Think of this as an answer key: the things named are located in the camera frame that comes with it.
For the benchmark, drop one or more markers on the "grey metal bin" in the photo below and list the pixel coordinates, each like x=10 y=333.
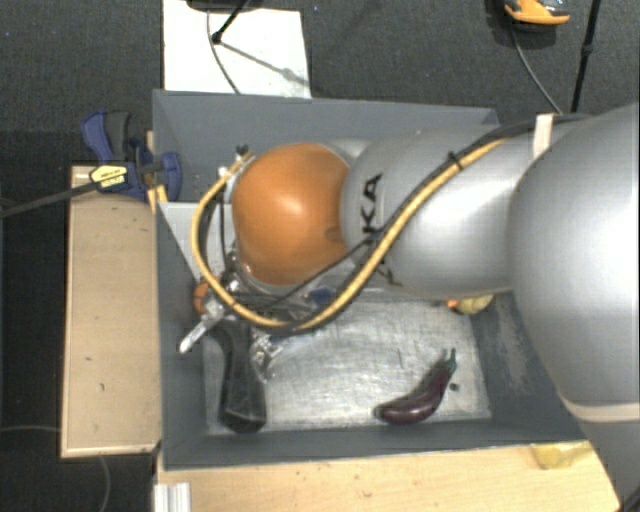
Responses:
x=350 y=370

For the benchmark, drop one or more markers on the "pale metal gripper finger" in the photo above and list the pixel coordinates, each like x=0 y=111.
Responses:
x=202 y=330
x=264 y=357

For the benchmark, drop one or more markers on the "pale wood flat board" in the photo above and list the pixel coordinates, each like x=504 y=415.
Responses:
x=112 y=320

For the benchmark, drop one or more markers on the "black cylinder on white bracket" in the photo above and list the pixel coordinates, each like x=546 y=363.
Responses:
x=239 y=161

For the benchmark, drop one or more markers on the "orange ball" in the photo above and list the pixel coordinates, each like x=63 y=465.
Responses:
x=200 y=296

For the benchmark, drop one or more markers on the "yellow toy fruit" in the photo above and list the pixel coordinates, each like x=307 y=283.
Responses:
x=474 y=303

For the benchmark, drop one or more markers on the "purple toy eggplant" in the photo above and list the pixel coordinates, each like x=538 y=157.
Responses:
x=420 y=397

